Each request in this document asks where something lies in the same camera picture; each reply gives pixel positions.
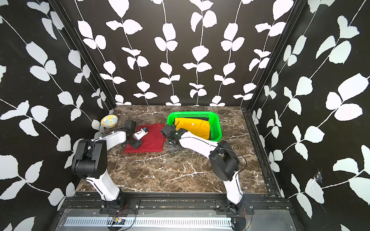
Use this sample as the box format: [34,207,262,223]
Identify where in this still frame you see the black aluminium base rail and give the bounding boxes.
[59,191,293,216]

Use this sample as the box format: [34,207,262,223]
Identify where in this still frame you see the red t-shirt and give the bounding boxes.
[124,123,166,154]

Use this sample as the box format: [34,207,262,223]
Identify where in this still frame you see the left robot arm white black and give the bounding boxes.
[71,120,142,210]

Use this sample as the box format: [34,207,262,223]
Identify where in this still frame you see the yellow blue patterned bowl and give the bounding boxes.
[100,115,118,128]

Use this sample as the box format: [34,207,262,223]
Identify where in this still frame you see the yellow t-shirt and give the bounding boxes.
[174,118,211,140]

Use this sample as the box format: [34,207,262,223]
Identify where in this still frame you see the white perforated cable duct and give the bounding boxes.
[63,217,232,229]

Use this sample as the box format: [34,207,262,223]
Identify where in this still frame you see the green plastic basket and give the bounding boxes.
[167,111,222,141]

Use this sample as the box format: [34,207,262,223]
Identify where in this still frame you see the black t-shirt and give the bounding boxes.
[188,116,209,121]

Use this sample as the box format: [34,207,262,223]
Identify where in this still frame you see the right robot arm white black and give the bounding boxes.
[161,125,244,214]

